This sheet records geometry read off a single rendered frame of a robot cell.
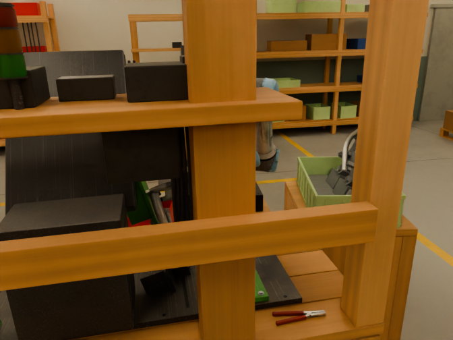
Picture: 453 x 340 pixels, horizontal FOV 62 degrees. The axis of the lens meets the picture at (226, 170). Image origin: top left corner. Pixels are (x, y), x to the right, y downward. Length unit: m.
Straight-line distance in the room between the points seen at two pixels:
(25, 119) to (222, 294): 0.60
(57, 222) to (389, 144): 0.83
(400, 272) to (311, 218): 1.27
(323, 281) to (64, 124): 0.97
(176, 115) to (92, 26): 6.11
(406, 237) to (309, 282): 0.79
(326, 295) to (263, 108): 0.73
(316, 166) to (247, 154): 1.60
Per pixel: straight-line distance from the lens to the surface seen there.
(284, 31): 7.14
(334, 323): 1.23
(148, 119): 0.76
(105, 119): 0.76
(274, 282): 1.32
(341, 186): 2.12
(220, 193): 0.87
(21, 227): 1.07
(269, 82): 1.52
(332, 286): 1.37
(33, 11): 6.42
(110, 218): 1.02
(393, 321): 2.30
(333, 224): 0.94
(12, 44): 0.85
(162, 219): 1.20
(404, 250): 2.07
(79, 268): 0.88
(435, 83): 8.63
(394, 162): 1.02
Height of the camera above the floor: 1.67
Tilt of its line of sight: 19 degrees down
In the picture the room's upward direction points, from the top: 1 degrees counter-clockwise
